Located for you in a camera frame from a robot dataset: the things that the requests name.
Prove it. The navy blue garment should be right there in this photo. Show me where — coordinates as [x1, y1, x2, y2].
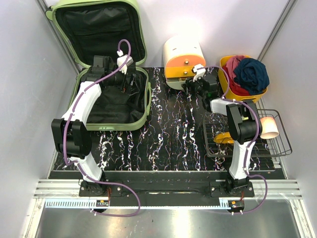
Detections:
[233, 58, 269, 95]

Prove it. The yellow plate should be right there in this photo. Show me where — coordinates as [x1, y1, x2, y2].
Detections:
[213, 132, 234, 144]

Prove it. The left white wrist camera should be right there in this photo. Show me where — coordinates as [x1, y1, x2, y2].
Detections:
[117, 50, 134, 74]

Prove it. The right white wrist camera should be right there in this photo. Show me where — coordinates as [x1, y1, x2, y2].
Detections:
[192, 64, 206, 82]

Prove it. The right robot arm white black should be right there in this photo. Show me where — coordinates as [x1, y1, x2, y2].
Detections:
[182, 77, 262, 197]

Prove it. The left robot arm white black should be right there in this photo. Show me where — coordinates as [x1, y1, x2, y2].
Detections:
[51, 51, 133, 196]

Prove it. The red garment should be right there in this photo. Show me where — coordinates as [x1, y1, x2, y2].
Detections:
[222, 65, 250, 96]

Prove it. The pink white cup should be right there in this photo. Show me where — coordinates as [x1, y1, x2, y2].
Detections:
[260, 117, 279, 139]

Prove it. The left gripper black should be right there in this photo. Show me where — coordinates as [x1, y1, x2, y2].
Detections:
[105, 63, 139, 95]

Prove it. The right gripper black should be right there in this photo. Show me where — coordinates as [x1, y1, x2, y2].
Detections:
[180, 73, 207, 98]

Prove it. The orange plastic basket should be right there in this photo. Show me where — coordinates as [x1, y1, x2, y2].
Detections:
[218, 56, 267, 103]

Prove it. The pink garment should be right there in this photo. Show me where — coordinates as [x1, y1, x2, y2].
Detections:
[222, 55, 249, 79]

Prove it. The green hard-shell suitcase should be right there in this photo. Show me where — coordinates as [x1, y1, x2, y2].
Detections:
[46, 0, 151, 131]

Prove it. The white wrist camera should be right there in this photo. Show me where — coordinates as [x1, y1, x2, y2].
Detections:
[192, 64, 206, 82]
[117, 50, 134, 74]

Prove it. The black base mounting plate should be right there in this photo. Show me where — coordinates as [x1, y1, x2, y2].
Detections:
[79, 179, 255, 198]

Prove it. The white cylindrical drawer cabinet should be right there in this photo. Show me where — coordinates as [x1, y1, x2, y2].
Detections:
[162, 35, 206, 90]

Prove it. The black wire rack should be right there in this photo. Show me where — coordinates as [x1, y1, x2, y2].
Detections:
[203, 109, 292, 158]

